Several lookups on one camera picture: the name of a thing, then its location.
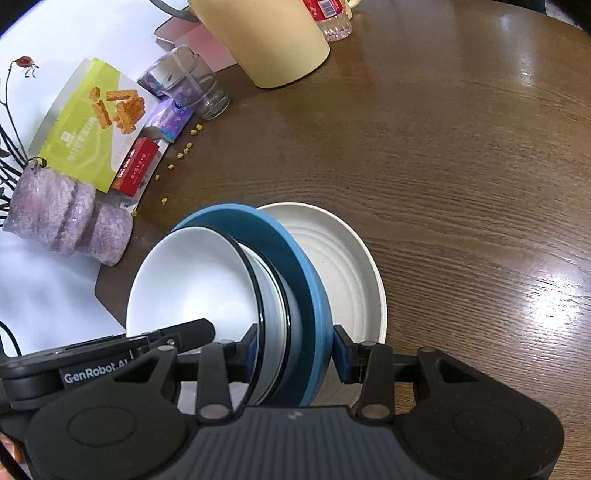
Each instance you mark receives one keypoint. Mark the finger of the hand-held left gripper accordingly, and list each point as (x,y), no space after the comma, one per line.
(189,334)

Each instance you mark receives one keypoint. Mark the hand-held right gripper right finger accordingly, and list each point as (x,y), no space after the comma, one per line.
(344,355)

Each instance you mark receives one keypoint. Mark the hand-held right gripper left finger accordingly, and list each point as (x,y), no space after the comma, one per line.
(249,355)

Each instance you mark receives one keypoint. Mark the white bowl black rim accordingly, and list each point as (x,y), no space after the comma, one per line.
(194,281)
(272,300)

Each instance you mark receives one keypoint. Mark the cream round plate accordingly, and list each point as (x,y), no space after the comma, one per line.
(346,267)

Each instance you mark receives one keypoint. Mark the blue bowl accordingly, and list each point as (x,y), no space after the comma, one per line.
(300,277)

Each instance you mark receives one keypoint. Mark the person's left hand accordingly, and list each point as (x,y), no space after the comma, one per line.
(10,450)

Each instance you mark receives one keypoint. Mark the purple fuzzy vase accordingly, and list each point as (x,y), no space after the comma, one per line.
(60,212)

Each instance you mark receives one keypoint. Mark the small red box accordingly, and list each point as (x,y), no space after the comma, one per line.
(136,166)

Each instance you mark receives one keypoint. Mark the scattered yellow kernels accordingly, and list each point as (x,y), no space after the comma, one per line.
(187,150)

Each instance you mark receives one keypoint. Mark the purple tissue pack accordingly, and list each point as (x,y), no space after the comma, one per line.
(150,81)
(168,120)

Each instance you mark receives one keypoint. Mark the green snack box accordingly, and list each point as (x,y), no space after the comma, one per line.
(83,134)

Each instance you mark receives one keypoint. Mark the clear glass tumbler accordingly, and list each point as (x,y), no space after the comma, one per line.
(210,101)

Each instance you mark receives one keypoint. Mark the clear plastic straw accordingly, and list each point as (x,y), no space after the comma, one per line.
(189,76)

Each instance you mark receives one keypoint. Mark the pink box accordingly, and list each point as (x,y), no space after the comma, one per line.
(203,50)

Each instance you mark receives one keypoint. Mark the yellow thermos jug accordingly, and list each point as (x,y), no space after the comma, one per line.
(272,41)

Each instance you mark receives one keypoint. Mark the red label water bottle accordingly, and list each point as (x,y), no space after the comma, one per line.
(334,23)

